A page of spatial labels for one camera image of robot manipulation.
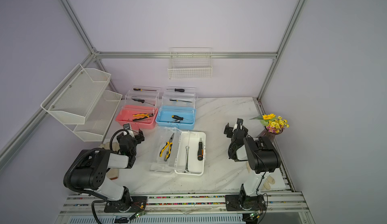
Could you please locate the flower vase bouquet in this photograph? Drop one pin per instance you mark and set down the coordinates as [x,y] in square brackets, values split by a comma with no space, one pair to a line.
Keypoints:
[273,125]

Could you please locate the yellow pliers in pink box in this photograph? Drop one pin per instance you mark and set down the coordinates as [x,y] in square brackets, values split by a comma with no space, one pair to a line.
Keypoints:
[142,116]

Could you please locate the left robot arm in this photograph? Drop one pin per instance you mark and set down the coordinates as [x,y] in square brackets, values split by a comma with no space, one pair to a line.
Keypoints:
[88,173]

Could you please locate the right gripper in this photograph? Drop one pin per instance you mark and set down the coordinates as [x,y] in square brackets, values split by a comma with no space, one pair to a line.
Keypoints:
[229,130]

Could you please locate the left beige work glove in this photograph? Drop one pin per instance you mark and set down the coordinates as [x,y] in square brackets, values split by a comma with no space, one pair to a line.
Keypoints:
[113,173]

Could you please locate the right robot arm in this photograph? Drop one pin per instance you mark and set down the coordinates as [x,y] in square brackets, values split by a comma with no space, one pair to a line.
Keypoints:
[262,158]

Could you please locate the pink toolbox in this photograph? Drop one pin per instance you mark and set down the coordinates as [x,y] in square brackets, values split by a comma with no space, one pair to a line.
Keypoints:
[137,102]

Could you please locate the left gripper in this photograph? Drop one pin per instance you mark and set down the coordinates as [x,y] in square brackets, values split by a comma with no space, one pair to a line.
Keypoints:
[138,136]

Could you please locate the white clear toolbox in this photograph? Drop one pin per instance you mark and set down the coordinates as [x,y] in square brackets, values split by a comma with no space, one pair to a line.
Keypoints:
[176,161]

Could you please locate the lower white mesh shelf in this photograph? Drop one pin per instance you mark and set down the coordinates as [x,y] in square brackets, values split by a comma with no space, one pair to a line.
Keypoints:
[97,124]

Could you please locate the silver wrench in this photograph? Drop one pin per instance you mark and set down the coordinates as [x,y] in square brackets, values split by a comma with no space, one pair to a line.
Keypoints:
[186,159]

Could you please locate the white mesh shelf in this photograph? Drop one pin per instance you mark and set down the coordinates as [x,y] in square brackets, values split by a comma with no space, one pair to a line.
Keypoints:
[73,101]
[97,124]

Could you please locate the upper white mesh shelf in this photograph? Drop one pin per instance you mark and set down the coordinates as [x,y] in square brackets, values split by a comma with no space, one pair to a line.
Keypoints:
[73,101]

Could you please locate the white wire wall basket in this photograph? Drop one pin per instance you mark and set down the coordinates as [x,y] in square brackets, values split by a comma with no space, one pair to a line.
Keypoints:
[190,63]

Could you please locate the yellow black pliers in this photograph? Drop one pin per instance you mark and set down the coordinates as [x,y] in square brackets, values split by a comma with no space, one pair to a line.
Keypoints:
[165,152]

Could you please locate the yellow black screwdriver blue box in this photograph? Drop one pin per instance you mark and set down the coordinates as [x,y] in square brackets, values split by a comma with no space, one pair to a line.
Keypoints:
[179,119]

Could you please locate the blue toolbox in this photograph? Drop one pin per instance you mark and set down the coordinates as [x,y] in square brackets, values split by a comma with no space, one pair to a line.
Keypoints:
[180,104]

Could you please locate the black orange screwdriver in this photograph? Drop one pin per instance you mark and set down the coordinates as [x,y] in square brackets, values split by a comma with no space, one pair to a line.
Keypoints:
[200,151]

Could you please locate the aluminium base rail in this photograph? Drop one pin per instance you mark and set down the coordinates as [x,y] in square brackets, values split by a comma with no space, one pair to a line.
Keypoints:
[277,202]

